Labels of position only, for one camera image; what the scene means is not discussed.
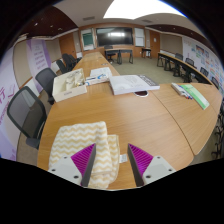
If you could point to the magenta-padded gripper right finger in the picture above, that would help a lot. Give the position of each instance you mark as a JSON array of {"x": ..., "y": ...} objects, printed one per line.
[{"x": 151, "y": 168}]

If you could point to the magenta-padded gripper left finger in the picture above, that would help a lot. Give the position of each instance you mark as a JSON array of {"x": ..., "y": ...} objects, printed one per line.
[{"x": 75, "y": 168}]

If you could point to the cream zigzag pattern towel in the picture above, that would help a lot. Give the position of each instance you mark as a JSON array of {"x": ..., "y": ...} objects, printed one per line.
[{"x": 80, "y": 140}]

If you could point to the large black mesh office chair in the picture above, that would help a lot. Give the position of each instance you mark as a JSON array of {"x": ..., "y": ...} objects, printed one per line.
[{"x": 25, "y": 111}]

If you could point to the row of black chairs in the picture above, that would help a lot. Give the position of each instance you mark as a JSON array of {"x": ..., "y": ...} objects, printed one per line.
[{"x": 220, "y": 133}]

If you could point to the white open cardboard box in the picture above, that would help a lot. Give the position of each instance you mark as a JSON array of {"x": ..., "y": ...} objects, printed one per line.
[{"x": 65, "y": 90}]

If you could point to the white marker pen pack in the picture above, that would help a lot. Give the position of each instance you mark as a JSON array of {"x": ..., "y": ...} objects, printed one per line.
[{"x": 180, "y": 90}]

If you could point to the green folder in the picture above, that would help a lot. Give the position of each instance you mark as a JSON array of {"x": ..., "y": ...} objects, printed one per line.
[{"x": 196, "y": 96}]

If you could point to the white booklet stack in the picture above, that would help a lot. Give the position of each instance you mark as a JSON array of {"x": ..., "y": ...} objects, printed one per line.
[{"x": 130, "y": 84}]

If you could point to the white printed paper sheet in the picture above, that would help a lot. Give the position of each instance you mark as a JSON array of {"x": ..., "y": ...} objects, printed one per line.
[{"x": 100, "y": 73}]

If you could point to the group of black office chairs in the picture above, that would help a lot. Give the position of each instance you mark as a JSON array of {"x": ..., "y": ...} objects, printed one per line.
[{"x": 68, "y": 61}]

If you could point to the long row of wooden tables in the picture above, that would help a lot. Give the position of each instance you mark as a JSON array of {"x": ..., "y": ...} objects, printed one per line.
[{"x": 180, "y": 63}]

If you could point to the small dark side desk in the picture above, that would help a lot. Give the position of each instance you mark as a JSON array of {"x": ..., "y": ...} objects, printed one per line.
[{"x": 146, "y": 50}]

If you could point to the dark front desk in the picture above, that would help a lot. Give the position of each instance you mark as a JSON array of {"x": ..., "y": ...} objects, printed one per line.
[{"x": 120, "y": 51}]

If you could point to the wooden door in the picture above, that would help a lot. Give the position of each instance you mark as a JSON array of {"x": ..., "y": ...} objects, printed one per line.
[
  {"x": 67, "y": 45},
  {"x": 154, "y": 40}
]

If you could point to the whiteboard with green panel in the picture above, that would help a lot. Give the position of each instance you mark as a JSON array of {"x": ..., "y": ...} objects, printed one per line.
[{"x": 87, "y": 39}]

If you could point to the plain white whiteboard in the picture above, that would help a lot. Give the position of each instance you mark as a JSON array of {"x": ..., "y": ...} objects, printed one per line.
[{"x": 139, "y": 36}]

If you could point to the large ceiling light panel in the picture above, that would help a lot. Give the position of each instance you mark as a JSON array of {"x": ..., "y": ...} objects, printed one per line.
[{"x": 140, "y": 8}]

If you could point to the purple wall banner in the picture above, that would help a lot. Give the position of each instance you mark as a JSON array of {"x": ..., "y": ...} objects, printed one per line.
[{"x": 38, "y": 61}]

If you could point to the colourful wall poster collage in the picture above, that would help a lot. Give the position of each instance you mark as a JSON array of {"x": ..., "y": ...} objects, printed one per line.
[{"x": 206, "y": 56}]

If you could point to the large black wall screen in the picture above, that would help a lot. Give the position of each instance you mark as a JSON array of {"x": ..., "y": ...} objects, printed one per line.
[{"x": 114, "y": 36}]

